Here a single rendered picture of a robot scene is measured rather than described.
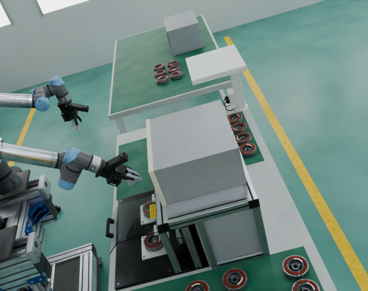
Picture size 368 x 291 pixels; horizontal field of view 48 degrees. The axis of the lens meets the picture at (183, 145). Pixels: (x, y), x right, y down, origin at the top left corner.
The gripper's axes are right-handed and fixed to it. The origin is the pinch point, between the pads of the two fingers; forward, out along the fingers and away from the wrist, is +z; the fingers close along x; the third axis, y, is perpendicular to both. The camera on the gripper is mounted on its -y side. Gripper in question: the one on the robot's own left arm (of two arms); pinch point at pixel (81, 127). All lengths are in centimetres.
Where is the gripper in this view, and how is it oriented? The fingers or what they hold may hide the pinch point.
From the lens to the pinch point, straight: 261.4
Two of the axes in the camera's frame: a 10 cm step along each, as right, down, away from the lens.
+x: 1.8, 5.4, -8.3
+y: -9.5, 3.1, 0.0
